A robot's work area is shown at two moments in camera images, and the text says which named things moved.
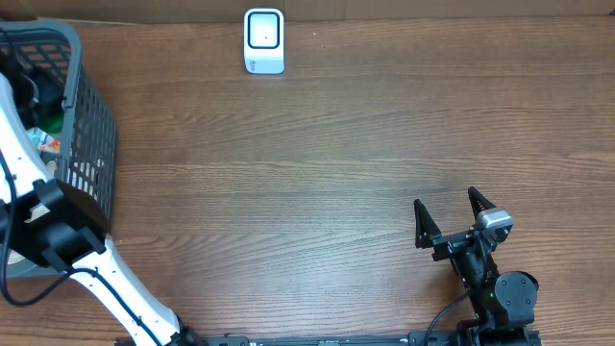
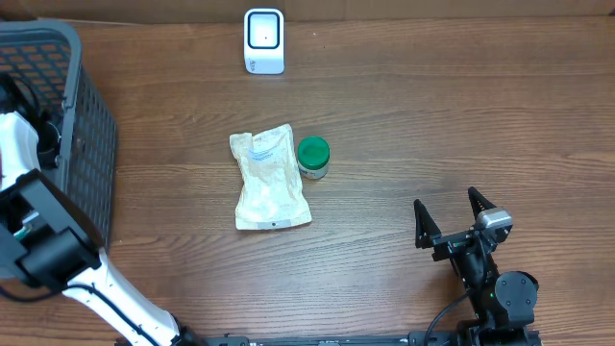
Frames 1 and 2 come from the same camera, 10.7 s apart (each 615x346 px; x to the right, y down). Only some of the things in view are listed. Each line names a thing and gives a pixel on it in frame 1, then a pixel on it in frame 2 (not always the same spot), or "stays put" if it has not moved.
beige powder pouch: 52,166 -> 270,193
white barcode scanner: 264,40 stays put
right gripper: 428,232 stays put
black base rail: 416,338 stays put
